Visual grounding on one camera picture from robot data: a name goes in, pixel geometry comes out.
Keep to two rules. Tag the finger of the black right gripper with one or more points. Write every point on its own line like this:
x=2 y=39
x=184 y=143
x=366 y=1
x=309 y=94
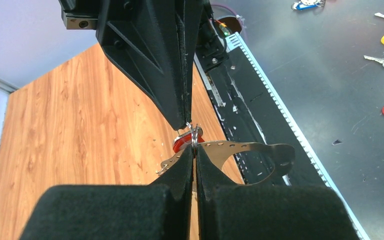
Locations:
x=145 y=39
x=190 y=15

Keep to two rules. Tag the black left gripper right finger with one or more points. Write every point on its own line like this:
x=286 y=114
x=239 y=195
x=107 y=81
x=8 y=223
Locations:
x=230 y=211

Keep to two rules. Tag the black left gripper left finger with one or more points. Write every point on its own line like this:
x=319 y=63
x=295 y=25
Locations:
x=160 y=210

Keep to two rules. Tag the silver key with red tag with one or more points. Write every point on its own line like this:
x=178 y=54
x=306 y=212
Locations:
x=181 y=141

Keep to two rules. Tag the metal key organizer plate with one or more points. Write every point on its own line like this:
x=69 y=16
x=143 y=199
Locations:
x=275 y=160

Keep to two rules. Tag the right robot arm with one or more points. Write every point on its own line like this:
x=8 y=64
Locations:
x=212 y=39

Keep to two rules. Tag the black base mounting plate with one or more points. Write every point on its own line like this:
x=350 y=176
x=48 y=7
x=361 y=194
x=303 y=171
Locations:
x=250 y=109

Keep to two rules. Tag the red white key holder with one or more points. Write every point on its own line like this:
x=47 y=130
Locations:
x=301 y=5

